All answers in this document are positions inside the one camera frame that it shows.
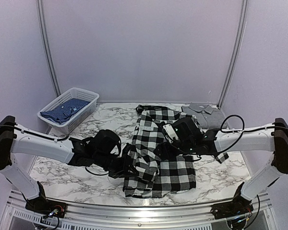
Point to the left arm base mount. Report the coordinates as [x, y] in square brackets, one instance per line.
[46, 206]

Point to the right aluminium corner post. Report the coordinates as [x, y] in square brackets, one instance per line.
[235, 52]

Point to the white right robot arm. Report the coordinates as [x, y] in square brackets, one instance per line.
[271, 137]

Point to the aluminium front frame rail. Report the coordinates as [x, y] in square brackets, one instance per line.
[80, 216]

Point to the aluminium corner post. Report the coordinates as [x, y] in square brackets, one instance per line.
[235, 52]
[46, 46]

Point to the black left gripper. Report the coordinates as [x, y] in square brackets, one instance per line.
[123, 170]

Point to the black white plaid shirt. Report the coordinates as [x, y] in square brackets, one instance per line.
[161, 168]

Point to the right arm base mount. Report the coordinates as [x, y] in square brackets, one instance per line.
[231, 210]

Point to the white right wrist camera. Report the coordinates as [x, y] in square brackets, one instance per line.
[170, 133]

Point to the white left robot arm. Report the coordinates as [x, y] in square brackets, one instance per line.
[15, 138]

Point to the left aluminium corner post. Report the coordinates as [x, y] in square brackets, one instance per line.
[46, 46]

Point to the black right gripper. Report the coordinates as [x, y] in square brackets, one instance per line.
[164, 150]

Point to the blue shirt in basket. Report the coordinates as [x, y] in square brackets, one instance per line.
[62, 113]

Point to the white plastic basket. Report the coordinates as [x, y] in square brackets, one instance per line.
[80, 116]

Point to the folded grey shirt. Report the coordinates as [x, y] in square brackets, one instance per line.
[208, 116]

